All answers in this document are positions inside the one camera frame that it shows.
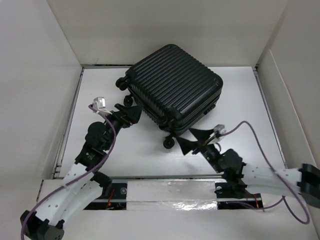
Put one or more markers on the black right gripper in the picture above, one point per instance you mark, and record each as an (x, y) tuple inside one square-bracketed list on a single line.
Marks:
[(202, 136)]

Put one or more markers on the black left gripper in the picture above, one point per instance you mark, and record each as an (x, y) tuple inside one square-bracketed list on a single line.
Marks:
[(132, 117)]

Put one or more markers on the black hard-shell suitcase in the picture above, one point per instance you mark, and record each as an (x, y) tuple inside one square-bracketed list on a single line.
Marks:
[(175, 89)]

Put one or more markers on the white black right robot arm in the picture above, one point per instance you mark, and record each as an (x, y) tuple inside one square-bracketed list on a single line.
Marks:
[(243, 178)]

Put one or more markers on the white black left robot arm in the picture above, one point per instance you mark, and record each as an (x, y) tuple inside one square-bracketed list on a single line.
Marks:
[(46, 223)]

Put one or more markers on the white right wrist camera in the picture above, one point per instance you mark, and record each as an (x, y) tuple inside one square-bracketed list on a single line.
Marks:
[(218, 134)]

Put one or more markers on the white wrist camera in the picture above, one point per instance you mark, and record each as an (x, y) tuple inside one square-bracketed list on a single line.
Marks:
[(99, 105), (218, 134)]

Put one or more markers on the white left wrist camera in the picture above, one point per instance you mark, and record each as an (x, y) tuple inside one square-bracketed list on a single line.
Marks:
[(99, 105)]

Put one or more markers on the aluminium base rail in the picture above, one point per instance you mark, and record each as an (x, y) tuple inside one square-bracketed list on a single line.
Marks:
[(160, 188)]

